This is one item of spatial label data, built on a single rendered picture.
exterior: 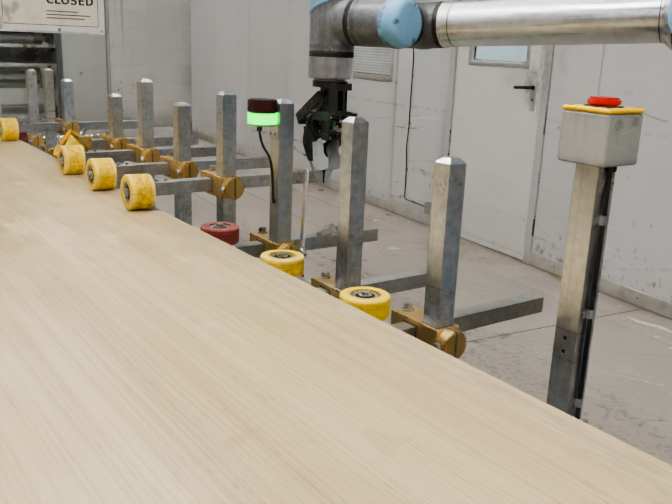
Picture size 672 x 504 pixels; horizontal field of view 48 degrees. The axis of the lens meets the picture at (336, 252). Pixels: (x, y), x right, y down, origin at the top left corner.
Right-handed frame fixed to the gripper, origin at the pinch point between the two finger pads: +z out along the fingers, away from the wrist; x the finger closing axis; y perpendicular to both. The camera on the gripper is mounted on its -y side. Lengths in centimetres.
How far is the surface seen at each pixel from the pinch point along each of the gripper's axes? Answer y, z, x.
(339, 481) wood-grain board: 83, 11, -53
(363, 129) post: 23.4, -12.7, -7.2
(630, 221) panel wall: -98, 57, 266
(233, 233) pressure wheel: -3.5, 11.1, -18.8
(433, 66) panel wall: -283, -14, 287
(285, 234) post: -1.6, 12.2, -7.5
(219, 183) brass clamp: -26.9, 5.3, -10.3
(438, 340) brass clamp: 50, 18, -10
